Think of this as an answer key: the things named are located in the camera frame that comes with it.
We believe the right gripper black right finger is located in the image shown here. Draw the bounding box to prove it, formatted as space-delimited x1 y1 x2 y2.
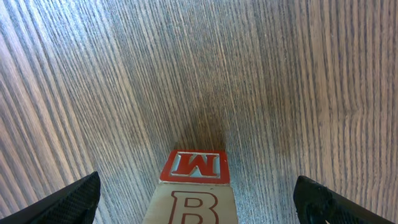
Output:
293 175 392 224

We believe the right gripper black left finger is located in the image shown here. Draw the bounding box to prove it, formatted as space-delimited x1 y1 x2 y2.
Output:
1 171 101 224

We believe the red B wooden block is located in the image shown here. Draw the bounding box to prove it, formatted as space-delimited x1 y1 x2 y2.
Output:
143 184 238 224

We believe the red M dog block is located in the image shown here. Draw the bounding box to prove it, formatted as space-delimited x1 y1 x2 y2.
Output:
159 150 230 185

